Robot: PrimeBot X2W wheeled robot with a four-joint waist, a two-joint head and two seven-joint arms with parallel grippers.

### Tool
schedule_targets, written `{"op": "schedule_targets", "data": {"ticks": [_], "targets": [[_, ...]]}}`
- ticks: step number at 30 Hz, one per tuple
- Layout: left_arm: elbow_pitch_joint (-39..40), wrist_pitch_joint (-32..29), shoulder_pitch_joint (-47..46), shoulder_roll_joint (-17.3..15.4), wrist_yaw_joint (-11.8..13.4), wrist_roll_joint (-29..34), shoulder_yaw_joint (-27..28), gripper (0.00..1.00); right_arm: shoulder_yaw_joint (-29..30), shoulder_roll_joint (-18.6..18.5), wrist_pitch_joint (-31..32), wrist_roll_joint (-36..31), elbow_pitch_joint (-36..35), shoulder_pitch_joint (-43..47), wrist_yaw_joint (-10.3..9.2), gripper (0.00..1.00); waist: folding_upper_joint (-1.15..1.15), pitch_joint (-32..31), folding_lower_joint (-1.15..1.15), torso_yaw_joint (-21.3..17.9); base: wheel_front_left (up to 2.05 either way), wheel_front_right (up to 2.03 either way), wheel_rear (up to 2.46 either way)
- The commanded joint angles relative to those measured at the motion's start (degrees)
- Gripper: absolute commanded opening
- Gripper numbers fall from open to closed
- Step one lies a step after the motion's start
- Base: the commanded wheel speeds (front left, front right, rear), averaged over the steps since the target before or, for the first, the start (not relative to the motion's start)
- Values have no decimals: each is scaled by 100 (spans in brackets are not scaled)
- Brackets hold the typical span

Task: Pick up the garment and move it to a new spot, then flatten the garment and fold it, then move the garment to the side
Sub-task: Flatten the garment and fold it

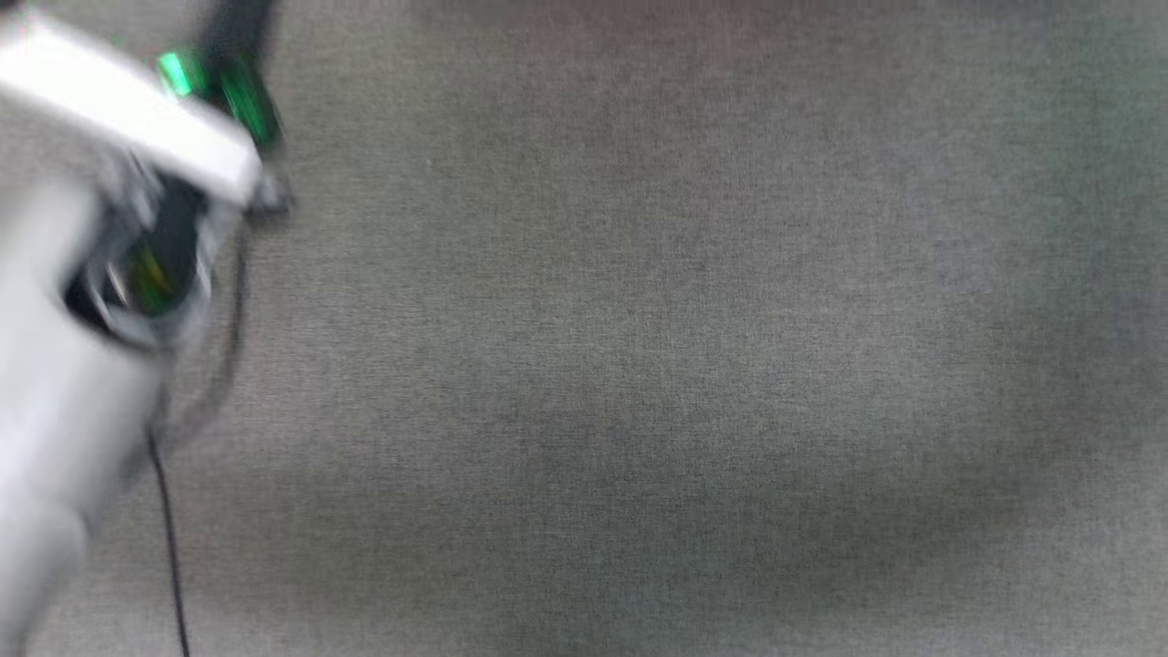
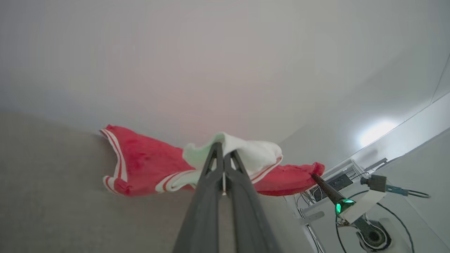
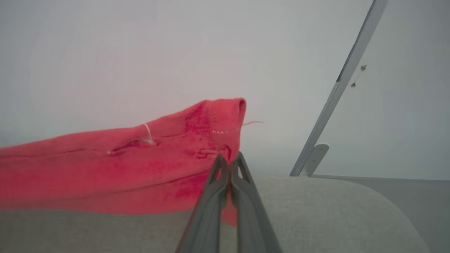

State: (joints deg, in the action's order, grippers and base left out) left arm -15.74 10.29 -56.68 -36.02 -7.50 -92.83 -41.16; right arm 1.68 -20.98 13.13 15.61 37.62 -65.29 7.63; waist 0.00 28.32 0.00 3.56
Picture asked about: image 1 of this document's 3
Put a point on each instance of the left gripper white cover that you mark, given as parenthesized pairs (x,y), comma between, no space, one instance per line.
(119,109)

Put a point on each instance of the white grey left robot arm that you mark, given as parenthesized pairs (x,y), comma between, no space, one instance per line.
(55,411)

